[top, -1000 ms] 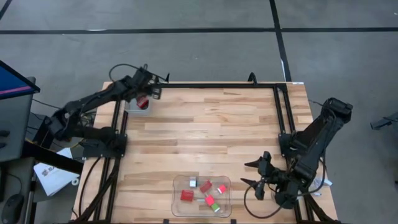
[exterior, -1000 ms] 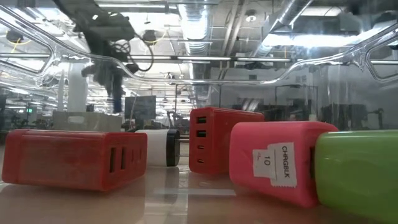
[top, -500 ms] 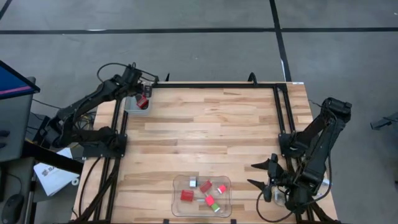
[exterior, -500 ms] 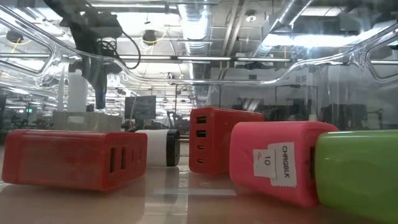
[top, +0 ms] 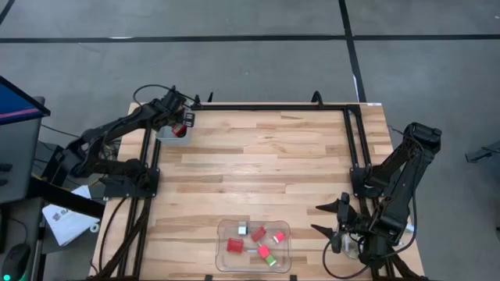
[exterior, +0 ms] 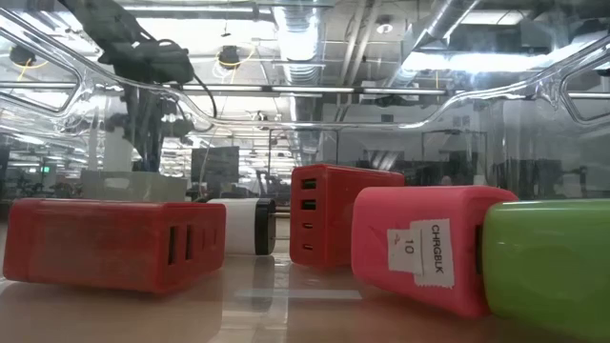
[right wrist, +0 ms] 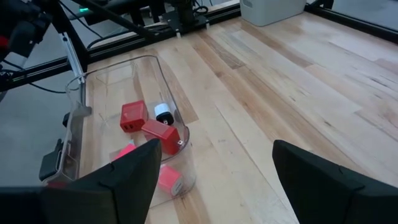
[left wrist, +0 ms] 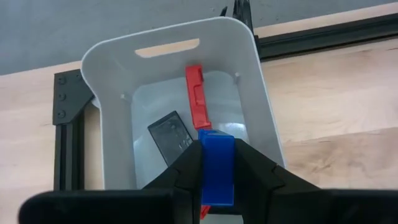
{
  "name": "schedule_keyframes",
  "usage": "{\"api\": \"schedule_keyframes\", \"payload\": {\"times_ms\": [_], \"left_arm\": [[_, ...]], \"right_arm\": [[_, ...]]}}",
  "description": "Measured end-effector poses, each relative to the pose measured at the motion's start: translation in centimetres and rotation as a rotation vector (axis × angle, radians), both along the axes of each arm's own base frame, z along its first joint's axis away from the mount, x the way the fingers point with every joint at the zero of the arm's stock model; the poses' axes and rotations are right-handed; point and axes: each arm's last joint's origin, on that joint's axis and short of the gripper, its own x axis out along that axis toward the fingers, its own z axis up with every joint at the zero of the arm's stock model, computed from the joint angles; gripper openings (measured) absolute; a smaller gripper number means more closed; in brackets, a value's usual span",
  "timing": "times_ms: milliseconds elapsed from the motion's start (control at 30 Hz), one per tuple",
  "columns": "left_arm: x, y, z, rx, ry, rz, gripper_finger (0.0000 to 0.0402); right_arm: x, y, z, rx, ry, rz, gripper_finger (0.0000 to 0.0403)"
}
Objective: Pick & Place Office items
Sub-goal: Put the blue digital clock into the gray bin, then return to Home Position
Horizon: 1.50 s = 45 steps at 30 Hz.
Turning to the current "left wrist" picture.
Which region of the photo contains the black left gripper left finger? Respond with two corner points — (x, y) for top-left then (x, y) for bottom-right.
(142, 139), (205, 224)

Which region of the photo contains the black rectangular device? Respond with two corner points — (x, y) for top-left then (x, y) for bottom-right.
(147, 110), (195, 167)

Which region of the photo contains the grey plastic bin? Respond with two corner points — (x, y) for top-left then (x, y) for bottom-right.
(80, 16), (287, 190)

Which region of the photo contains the blue digital clock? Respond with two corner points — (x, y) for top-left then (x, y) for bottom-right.
(197, 129), (236, 207)

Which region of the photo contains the black aluminium table frame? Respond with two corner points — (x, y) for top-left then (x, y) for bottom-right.
(52, 12), (398, 191)

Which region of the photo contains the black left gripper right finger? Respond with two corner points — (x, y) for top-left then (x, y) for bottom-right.
(233, 138), (322, 224)

